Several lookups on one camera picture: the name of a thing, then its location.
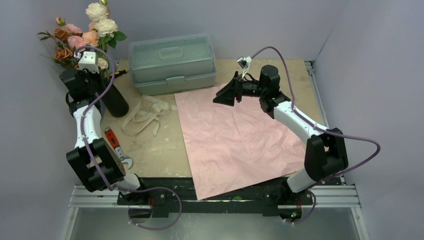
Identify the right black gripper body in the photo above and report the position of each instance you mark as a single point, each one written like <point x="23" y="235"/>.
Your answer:
<point x="237" y="87"/>

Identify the purple wrapping paper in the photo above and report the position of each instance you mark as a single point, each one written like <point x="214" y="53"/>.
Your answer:
<point x="232" y="147"/>

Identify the beige printed ribbon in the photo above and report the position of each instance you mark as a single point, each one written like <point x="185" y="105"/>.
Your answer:
<point x="138" y="119"/>

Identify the small white rosebud stem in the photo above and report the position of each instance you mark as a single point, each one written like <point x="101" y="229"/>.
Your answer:
<point x="103" y="66"/>

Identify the white carnation stem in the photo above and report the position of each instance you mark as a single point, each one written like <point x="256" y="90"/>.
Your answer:
<point x="107" y="28"/>

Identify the peach rose stem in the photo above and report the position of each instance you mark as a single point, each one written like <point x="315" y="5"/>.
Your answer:
<point x="91" y="37"/>

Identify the pink rose stem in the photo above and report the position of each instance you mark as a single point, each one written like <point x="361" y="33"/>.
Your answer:
<point x="69" y="34"/>

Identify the brown rose stem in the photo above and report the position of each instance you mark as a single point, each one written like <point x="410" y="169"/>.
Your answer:
<point x="61" y="54"/>

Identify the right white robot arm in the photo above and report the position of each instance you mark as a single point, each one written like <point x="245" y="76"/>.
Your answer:
<point x="325" y="153"/>

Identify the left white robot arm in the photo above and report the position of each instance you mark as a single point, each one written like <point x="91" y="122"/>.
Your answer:
<point x="95" y="163"/>

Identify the black cylindrical vase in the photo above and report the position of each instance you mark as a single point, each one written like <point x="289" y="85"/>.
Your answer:
<point x="115" y="102"/>

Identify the green plastic toolbox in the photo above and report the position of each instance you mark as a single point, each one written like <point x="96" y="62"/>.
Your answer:
<point x="173" y="64"/>

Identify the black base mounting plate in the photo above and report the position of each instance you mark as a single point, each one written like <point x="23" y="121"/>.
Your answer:
<point x="174" y="195"/>

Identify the yellow black screwdriver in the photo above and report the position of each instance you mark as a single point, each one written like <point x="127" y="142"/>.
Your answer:
<point x="120" y="72"/>

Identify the silver adjustable wrench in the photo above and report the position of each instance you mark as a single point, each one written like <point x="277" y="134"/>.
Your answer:
<point x="113" y="140"/>

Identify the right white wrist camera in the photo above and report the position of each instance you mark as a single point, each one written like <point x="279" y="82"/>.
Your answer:
<point x="245" y="64"/>

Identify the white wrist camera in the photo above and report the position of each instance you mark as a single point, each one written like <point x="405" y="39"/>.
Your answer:
<point x="88" y="60"/>
<point x="245" y="64"/>

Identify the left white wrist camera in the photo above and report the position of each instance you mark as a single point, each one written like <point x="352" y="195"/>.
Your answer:
<point x="88" y="60"/>

